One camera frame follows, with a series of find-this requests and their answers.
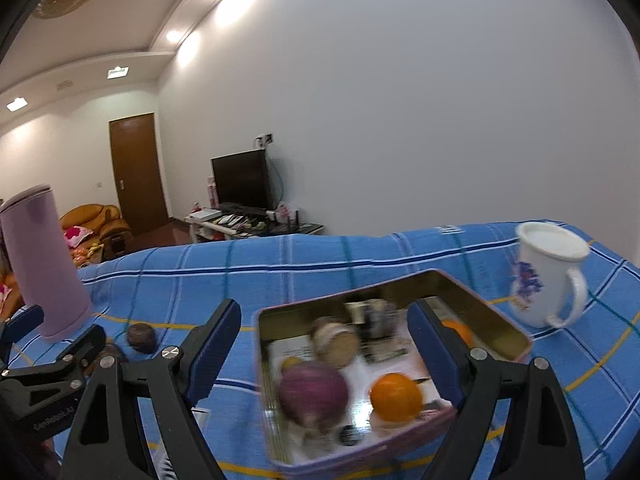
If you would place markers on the white tv stand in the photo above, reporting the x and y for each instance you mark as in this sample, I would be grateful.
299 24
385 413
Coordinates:
214 225

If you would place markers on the round purple turnip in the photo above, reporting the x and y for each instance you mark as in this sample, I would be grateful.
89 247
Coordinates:
314 395

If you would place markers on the orange leather armchair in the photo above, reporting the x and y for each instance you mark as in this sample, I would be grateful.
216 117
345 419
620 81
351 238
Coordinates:
111 232

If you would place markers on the blue plaid tablecloth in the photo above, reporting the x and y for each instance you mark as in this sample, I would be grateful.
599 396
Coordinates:
175 289

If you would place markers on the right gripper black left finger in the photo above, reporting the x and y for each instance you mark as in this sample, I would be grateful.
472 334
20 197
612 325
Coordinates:
107 440

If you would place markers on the pink patterned cushion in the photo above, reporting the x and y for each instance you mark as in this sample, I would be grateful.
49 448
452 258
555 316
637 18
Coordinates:
76 235

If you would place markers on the orange fruit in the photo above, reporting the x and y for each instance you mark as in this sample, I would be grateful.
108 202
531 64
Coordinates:
459 335
396 398

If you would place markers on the cut purple yam piece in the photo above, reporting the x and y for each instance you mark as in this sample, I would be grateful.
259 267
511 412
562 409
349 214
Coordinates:
334 342

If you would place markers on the lilac cylindrical container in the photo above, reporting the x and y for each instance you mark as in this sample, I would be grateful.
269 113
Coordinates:
40 260

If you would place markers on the black television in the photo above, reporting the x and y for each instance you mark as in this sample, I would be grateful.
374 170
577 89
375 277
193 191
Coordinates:
243 179

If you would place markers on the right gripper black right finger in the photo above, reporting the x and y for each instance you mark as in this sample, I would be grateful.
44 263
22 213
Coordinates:
539 440

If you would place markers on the brown wooden door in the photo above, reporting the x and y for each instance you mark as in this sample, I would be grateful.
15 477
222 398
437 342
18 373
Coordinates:
137 173

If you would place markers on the dark passion fruit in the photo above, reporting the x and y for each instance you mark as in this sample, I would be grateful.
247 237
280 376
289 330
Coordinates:
110 349
141 338

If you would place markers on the white floral mug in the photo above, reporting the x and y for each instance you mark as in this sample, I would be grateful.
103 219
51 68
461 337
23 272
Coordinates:
549 289

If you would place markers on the pink metal tin box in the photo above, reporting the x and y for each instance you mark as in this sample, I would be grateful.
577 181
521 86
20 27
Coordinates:
361 438

